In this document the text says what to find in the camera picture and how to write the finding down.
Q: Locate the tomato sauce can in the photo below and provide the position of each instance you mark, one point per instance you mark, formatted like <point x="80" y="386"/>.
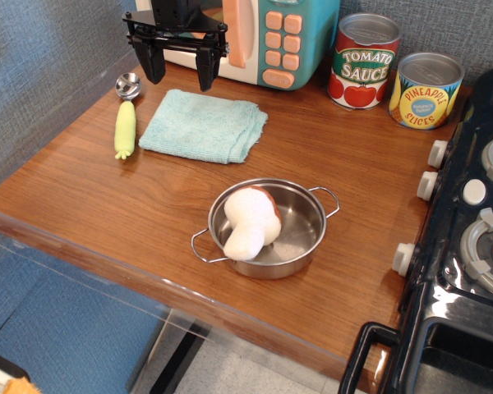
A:
<point x="364" y="52"/>

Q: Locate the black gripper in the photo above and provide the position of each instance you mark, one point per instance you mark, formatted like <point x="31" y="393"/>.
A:
<point x="180" y="26"/>

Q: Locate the light blue folded cloth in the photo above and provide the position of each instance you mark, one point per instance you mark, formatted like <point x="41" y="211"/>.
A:
<point x="204" y="128"/>

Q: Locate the white plush mushroom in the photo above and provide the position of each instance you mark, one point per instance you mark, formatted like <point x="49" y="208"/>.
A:
<point x="255" y="221"/>

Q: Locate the teal toy microwave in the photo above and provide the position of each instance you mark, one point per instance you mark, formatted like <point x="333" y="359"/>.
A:
<point x="276" y="44"/>

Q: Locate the small metal pot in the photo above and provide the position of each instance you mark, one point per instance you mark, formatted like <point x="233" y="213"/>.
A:
<point x="304" y="212"/>

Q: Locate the pineapple slices can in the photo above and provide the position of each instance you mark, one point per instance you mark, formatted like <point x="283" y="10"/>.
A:
<point x="425" y="89"/>

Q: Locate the black toy stove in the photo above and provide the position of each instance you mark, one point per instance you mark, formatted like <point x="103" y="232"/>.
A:
<point x="444" y="341"/>

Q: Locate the orange plush toy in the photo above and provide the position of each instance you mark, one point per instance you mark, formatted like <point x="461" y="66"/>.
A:
<point x="20" y="386"/>

